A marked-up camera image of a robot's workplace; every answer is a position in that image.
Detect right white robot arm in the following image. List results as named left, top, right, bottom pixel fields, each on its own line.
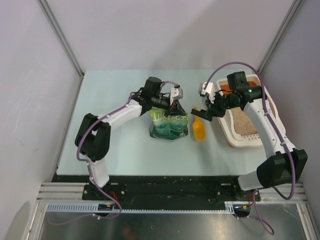
left=191, top=71, right=308, bottom=201

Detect white orange litter box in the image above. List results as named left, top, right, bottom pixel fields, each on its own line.
left=215, top=74, right=286, bottom=148

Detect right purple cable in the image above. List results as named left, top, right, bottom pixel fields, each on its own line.
left=202, top=61, right=297, bottom=236

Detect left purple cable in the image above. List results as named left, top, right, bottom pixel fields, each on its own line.
left=46, top=80, right=181, bottom=225

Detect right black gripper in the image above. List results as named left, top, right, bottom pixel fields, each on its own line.
left=205, top=90, right=239, bottom=118

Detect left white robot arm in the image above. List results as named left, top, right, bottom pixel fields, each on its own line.
left=74, top=76, right=185, bottom=200

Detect green litter bag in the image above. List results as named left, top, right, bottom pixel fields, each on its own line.
left=149, top=108, right=189, bottom=140

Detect clean litter grains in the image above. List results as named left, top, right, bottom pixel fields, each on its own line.
left=230, top=107, right=257, bottom=136

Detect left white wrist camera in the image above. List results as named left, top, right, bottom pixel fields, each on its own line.
left=170, top=85, right=184, bottom=101

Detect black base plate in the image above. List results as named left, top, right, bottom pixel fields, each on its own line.
left=82, top=175, right=256, bottom=202

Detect black bag clip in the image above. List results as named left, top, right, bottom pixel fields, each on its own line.
left=168, top=107, right=188, bottom=121

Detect white slotted cable duct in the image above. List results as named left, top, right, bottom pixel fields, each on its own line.
left=46, top=202, right=235, bottom=214

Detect orange plastic scoop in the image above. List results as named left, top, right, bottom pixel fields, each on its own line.
left=192, top=115, right=206, bottom=142

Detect purple cable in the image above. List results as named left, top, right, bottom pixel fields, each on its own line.
left=202, top=61, right=297, bottom=236
left=46, top=80, right=181, bottom=225

